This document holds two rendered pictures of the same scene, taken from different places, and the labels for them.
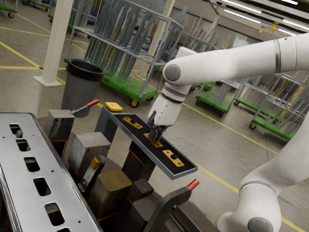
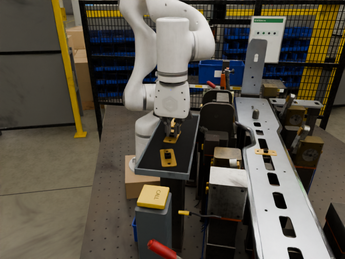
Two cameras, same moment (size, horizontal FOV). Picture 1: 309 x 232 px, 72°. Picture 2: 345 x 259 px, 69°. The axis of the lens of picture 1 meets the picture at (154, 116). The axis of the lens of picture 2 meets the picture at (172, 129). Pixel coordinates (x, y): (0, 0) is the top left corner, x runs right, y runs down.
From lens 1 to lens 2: 1.18 m
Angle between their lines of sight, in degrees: 104
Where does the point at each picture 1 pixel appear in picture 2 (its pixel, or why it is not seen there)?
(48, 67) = not seen: outside the picture
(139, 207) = (225, 136)
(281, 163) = (155, 61)
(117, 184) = (229, 150)
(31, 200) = (290, 192)
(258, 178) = (141, 86)
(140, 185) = (215, 137)
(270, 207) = not seen: hidden behind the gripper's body
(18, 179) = (301, 213)
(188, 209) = (224, 99)
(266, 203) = not seen: hidden behind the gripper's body
